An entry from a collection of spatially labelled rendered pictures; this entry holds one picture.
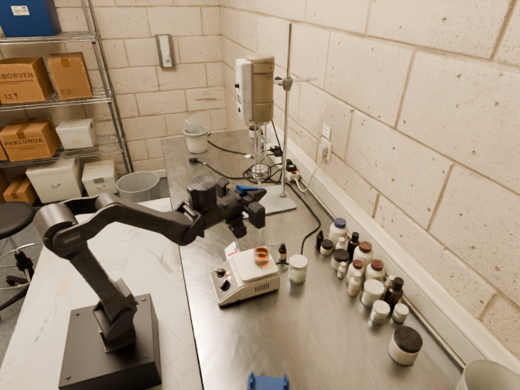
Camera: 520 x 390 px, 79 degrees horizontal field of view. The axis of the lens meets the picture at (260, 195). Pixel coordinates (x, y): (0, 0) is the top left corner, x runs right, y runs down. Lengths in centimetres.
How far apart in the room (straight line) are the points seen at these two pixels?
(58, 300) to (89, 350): 34
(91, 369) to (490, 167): 98
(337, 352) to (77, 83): 256
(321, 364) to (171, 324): 43
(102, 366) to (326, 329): 57
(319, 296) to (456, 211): 46
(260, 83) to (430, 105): 54
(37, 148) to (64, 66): 68
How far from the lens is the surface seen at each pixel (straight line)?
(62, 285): 124
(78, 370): 88
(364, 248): 108
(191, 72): 322
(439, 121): 93
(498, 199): 86
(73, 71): 287
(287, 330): 97
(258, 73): 114
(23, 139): 305
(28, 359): 110
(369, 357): 97
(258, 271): 98
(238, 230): 79
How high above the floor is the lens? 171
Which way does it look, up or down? 33 degrees down
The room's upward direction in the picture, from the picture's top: straight up
